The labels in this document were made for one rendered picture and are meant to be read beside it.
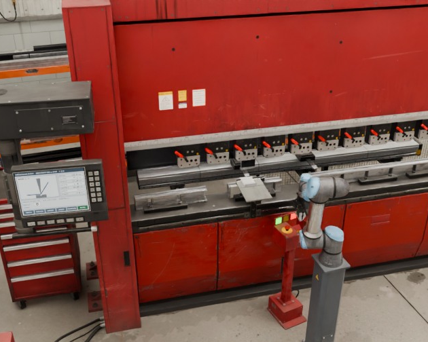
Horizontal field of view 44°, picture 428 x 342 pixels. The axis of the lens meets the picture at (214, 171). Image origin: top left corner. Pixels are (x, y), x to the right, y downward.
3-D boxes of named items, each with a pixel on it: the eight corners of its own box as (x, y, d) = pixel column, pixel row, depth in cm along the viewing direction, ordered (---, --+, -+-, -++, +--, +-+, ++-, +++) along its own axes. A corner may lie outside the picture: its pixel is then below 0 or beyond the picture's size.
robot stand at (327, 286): (336, 353, 364) (350, 266, 326) (313, 360, 359) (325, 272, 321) (323, 335, 379) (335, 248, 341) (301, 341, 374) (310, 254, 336)
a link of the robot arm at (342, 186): (355, 176, 291) (335, 183, 340) (335, 176, 291) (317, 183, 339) (357, 197, 290) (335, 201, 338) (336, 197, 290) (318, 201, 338)
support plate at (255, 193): (246, 202, 350) (246, 201, 349) (235, 182, 372) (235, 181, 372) (272, 199, 354) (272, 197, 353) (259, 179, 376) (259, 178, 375)
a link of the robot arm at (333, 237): (344, 253, 321) (346, 235, 315) (322, 254, 321) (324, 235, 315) (340, 241, 332) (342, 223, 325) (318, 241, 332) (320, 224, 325)
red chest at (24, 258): (15, 315, 396) (-13, 203, 347) (20, 273, 438) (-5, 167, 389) (83, 305, 406) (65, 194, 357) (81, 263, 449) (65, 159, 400)
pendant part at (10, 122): (12, 249, 288) (-21, 104, 247) (19, 223, 309) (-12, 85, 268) (107, 239, 296) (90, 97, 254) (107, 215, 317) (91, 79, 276)
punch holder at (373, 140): (369, 146, 381) (372, 125, 373) (363, 140, 389) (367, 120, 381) (388, 143, 385) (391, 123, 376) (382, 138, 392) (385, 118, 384)
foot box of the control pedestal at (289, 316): (284, 330, 383) (286, 318, 377) (266, 308, 403) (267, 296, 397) (307, 320, 391) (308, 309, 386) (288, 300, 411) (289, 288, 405)
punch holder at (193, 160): (178, 168, 352) (176, 146, 344) (175, 162, 359) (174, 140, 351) (200, 165, 355) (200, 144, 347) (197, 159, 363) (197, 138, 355)
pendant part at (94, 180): (22, 229, 281) (9, 170, 263) (25, 216, 291) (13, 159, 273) (109, 220, 287) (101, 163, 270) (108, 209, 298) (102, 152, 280)
